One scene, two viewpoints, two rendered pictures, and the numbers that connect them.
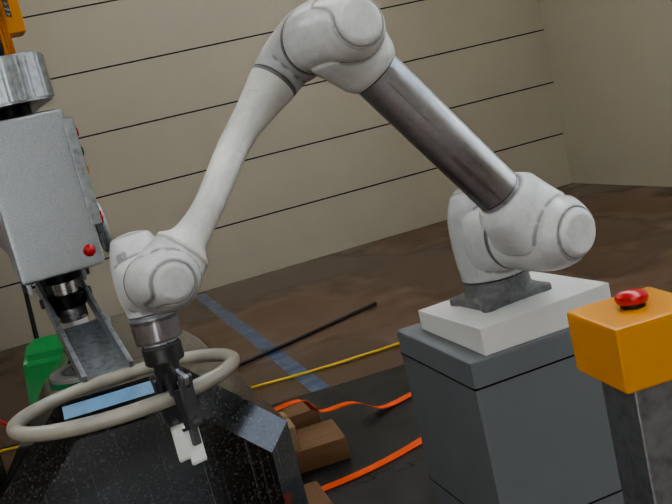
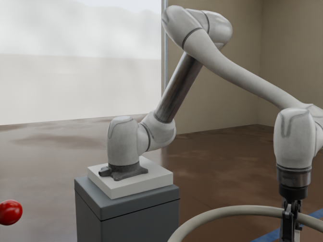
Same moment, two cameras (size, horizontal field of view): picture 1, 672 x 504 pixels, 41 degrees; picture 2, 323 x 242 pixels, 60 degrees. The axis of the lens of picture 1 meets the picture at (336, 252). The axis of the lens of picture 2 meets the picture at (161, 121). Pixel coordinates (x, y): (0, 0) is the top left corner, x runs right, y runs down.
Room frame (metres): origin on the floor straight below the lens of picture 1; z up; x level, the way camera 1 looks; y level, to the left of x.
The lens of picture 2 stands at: (2.21, 0.99, 1.33)
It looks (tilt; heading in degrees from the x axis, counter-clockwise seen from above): 9 degrees down; 255
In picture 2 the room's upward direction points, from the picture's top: straight up
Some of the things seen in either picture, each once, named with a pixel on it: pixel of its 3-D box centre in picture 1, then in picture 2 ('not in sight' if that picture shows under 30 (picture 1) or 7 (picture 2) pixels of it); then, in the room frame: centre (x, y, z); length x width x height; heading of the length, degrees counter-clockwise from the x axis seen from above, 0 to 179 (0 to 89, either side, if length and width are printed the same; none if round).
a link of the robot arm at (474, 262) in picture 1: (486, 228); (124, 139); (2.03, -0.35, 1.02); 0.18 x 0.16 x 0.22; 26
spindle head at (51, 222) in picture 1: (36, 200); not in sight; (2.49, 0.77, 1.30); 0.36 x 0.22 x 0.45; 22
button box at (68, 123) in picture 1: (80, 171); not in sight; (2.40, 0.61, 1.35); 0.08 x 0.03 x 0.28; 22
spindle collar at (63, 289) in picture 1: (58, 265); not in sight; (2.43, 0.74, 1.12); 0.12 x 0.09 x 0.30; 22
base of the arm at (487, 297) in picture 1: (492, 284); (120, 166); (2.05, -0.34, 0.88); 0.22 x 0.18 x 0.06; 20
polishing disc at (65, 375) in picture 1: (88, 367); not in sight; (2.42, 0.74, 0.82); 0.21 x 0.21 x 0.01
